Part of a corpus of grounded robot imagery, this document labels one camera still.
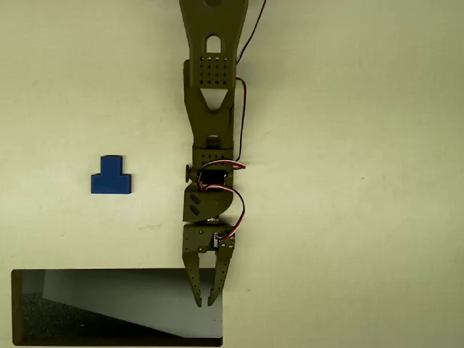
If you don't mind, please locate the blue T-shaped block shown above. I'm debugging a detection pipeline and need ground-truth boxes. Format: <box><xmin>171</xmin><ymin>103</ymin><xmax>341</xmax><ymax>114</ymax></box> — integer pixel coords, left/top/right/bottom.
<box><xmin>90</xmin><ymin>155</ymin><xmax>134</xmax><ymax>195</ymax></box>

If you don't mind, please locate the rectangular dark bin opening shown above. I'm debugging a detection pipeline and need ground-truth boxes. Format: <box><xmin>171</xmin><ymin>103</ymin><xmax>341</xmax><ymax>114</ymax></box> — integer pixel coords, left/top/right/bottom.
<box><xmin>10</xmin><ymin>268</ymin><xmax>224</xmax><ymax>348</ymax></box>

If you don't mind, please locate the red white black servo cable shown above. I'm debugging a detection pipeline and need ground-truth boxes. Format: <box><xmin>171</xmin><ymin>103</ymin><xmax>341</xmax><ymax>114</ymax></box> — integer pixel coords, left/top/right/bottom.
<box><xmin>196</xmin><ymin>159</ymin><xmax>247</xmax><ymax>241</ymax></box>

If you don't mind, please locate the long red black cable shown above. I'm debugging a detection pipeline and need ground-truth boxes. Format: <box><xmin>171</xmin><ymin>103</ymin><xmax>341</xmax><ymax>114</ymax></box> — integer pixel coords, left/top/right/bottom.
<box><xmin>234</xmin><ymin>0</ymin><xmax>268</xmax><ymax>163</ymax></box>

